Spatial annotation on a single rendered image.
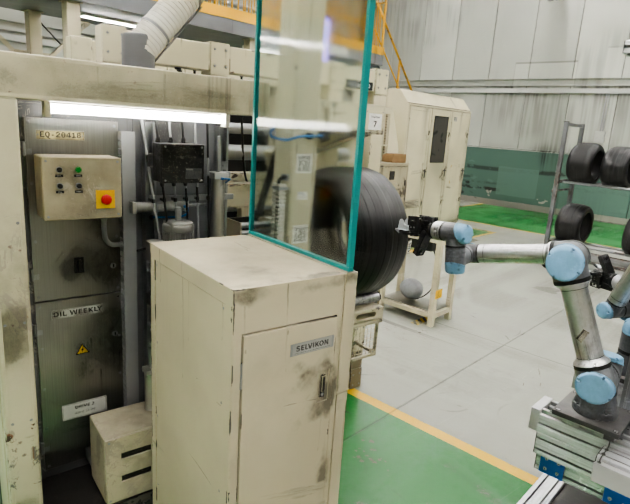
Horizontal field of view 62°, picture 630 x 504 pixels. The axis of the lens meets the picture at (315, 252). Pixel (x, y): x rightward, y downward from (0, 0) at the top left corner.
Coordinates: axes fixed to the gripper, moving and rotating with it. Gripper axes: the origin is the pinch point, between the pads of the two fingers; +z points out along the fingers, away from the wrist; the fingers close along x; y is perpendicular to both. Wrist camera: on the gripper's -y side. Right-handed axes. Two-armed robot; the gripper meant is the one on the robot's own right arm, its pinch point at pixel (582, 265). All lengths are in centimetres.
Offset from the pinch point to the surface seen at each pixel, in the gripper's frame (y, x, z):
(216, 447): -1, -197, -65
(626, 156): 1, 360, 275
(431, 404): 101, -48, 62
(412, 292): 88, 25, 207
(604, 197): 160, 781, 661
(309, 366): -18, -169, -65
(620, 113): -18, 811, 666
